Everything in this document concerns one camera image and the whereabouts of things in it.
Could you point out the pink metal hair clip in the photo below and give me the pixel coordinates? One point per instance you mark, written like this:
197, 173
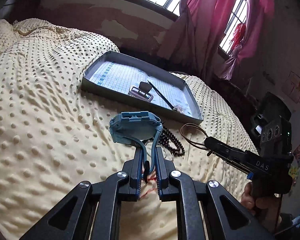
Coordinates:
141, 92

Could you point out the grey shallow tray box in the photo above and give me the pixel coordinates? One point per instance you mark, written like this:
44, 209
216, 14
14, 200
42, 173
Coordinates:
136, 83

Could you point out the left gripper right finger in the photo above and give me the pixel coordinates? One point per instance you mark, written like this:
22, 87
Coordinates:
204, 210

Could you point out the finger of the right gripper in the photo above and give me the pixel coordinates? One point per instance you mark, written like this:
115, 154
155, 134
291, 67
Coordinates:
212, 143
233, 158

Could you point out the black hair stick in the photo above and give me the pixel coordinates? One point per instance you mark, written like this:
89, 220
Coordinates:
162, 96

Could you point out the person's right hand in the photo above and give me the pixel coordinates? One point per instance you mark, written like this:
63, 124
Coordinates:
266, 210

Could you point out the dark wooden headboard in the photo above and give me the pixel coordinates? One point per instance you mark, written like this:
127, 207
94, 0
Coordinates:
19, 10

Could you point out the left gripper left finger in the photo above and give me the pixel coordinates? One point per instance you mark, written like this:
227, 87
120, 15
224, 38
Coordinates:
92, 211

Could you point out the pink window curtain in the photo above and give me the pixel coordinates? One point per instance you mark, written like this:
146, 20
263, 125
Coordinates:
193, 39

